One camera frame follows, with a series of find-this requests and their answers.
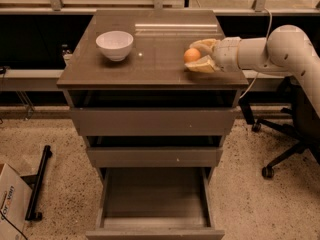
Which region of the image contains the white ceramic bowl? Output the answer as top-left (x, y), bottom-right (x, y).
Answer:
top-left (96, 31), bottom-right (134, 61)

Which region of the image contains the grey middle drawer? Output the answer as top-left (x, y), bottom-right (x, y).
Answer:
top-left (87, 136), bottom-right (223, 168)

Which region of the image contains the grey drawer cabinet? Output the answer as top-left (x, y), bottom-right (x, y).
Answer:
top-left (56, 9), bottom-right (250, 185)

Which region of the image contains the black office chair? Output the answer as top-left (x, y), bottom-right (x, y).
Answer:
top-left (239, 77), bottom-right (320, 179)

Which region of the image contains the orange fruit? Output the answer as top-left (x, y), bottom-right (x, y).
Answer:
top-left (184, 48), bottom-right (201, 63)

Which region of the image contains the grey drawer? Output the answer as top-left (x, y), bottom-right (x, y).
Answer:
top-left (86, 167), bottom-right (224, 240)
top-left (87, 136), bottom-right (223, 168)
top-left (71, 90), bottom-right (238, 136)

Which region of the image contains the grey top drawer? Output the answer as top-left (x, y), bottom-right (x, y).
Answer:
top-left (71, 90), bottom-right (238, 136)

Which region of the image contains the grey bottom drawer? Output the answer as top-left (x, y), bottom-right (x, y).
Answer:
top-left (86, 167), bottom-right (224, 240)

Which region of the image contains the black metal bar stand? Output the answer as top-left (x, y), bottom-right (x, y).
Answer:
top-left (22, 145), bottom-right (52, 221)

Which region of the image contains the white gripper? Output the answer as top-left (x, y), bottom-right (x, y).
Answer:
top-left (185, 37), bottom-right (241, 73)

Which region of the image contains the white cable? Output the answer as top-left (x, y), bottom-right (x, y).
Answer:
top-left (238, 8), bottom-right (274, 100)

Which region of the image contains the cardboard box with print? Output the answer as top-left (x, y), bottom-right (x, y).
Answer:
top-left (0, 163), bottom-right (32, 240)

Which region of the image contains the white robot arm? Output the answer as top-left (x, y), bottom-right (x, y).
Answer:
top-left (185, 25), bottom-right (320, 116)

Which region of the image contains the small bottle behind cabinet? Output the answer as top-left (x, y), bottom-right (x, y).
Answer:
top-left (62, 44), bottom-right (72, 64)

